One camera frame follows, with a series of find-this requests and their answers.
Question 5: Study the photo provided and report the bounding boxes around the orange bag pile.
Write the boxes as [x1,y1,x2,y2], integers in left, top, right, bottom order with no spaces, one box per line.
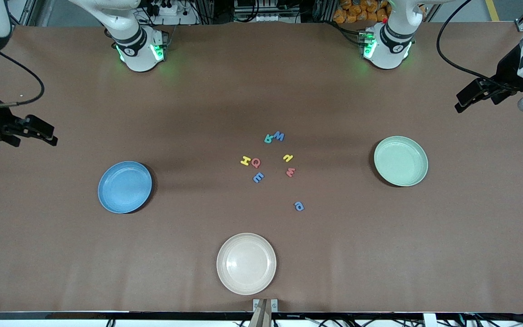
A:
[333,0,391,24]

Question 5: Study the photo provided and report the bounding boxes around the tan wooden strip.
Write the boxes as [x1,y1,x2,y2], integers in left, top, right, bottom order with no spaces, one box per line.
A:
[248,299,272,327]

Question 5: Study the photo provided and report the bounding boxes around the brown table cover sheet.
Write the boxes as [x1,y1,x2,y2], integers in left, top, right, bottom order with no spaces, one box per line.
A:
[0,22,523,314]

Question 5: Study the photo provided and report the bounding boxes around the black electronics rack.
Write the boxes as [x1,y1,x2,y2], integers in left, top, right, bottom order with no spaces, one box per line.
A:
[233,0,303,23]

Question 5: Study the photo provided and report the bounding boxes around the metal edge bracket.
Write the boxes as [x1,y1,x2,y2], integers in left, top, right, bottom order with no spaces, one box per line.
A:
[252,298,279,313]

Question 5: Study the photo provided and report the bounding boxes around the black base cable bundle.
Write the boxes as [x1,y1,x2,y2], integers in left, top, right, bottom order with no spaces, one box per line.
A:
[325,20,364,46]

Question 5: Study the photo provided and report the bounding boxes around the white power strip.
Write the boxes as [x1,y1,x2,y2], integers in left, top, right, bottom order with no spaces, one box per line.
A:
[146,0,181,16]

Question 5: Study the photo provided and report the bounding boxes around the blue plate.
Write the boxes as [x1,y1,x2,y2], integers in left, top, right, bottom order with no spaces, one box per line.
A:
[98,161,153,214]

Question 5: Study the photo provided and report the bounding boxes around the beige plate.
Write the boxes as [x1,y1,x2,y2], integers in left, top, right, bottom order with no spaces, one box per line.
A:
[217,233,277,296]

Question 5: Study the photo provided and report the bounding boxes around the green plate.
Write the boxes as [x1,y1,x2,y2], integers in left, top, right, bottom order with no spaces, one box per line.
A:
[374,136,429,187]

